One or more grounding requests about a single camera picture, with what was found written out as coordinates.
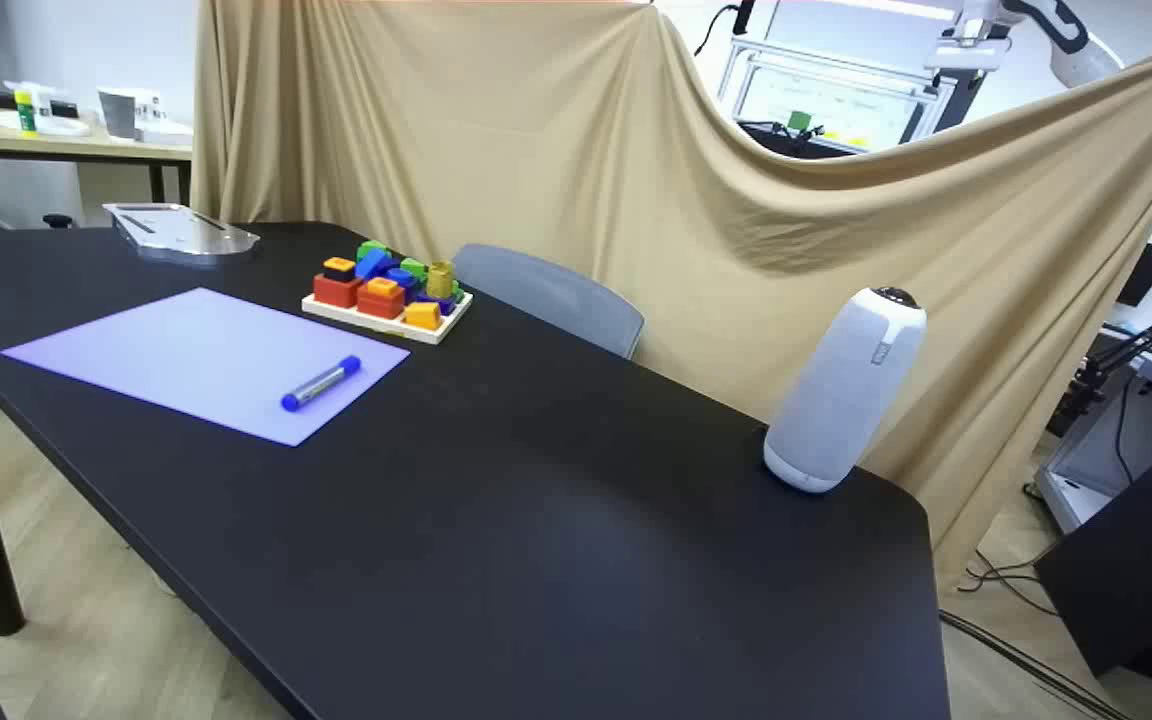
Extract beige cloth curtain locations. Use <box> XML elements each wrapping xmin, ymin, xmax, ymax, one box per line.
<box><xmin>189</xmin><ymin>0</ymin><xmax>1152</xmax><ymax>592</ymax></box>

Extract small white box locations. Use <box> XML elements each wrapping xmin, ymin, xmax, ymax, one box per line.
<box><xmin>94</xmin><ymin>90</ymin><xmax>163</xmax><ymax>145</ymax></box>

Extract green-capped bottle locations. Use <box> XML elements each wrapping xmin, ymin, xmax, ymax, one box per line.
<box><xmin>8</xmin><ymin>82</ymin><xmax>43</xmax><ymax>140</ymax></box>

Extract black floor box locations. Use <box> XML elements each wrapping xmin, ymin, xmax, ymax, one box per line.
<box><xmin>1034</xmin><ymin>452</ymin><xmax>1152</xmax><ymax>713</ymax></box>

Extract purple paper sheet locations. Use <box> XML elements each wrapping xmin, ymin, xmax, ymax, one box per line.
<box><xmin>0</xmin><ymin>285</ymin><xmax>417</xmax><ymax>452</ymax></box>

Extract white cylindrical conference camera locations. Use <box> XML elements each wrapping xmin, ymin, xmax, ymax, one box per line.
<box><xmin>761</xmin><ymin>285</ymin><xmax>932</xmax><ymax>502</ymax></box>

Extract grey chair backrest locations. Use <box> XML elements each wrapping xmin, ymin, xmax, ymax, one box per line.
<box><xmin>453</xmin><ymin>239</ymin><xmax>650</xmax><ymax>366</ymax></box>

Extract red block with orange top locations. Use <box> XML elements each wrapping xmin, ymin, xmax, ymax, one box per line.
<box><xmin>308</xmin><ymin>254</ymin><xmax>359</xmax><ymax>311</ymax></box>

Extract black floor cables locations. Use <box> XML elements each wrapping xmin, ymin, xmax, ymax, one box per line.
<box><xmin>954</xmin><ymin>550</ymin><xmax>1065</xmax><ymax>620</ymax></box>

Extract white equipment frame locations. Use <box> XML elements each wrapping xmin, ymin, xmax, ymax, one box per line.
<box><xmin>711</xmin><ymin>0</ymin><xmax>1130</xmax><ymax>151</ymax></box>

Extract orange-red square block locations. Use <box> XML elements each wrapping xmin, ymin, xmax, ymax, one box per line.
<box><xmin>354</xmin><ymin>274</ymin><xmax>411</xmax><ymax>326</ymax></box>

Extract white storage bin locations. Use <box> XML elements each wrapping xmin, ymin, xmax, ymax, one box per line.
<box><xmin>1034</xmin><ymin>358</ymin><xmax>1152</xmax><ymax>538</ymax></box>

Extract blue marker pen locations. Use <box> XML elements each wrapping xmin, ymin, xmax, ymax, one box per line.
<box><xmin>275</xmin><ymin>351</ymin><xmax>367</xmax><ymax>415</ymax></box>

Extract white wooden block tray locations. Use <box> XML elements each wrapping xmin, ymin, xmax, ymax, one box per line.
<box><xmin>296</xmin><ymin>285</ymin><xmax>475</xmax><ymax>351</ymax></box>

